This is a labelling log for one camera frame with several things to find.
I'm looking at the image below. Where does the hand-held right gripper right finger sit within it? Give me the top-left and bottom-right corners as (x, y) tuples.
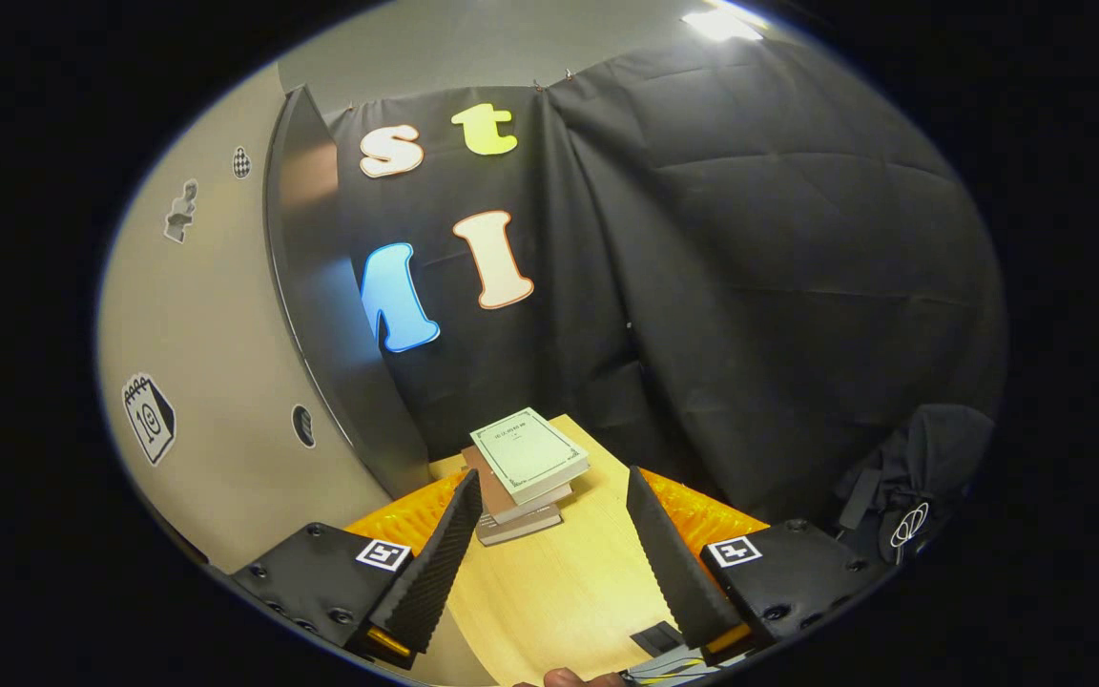
(624, 466), (886, 671)

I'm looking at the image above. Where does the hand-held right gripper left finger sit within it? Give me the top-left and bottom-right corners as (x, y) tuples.
(228, 468), (484, 669)

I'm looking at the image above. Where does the grey cabinet door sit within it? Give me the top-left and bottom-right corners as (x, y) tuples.
(96, 62), (503, 687)

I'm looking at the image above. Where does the small black flat object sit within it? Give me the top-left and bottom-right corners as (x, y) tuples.
(631, 620), (689, 657)

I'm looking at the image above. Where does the brown book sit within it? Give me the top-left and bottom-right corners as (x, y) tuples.
(461, 446), (574, 526)

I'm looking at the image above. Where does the pale green book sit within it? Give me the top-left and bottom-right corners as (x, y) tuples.
(469, 407), (591, 505)

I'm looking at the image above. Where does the black cloth bag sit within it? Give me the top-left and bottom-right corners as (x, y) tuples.
(836, 403), (997, 564)

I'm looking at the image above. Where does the black backdrop cloth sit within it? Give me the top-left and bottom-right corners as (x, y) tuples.
(325, 38), (1008, 535)

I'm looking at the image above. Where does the narrow ceiling light panel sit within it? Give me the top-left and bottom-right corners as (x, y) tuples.
(681, 5), (765, 44)

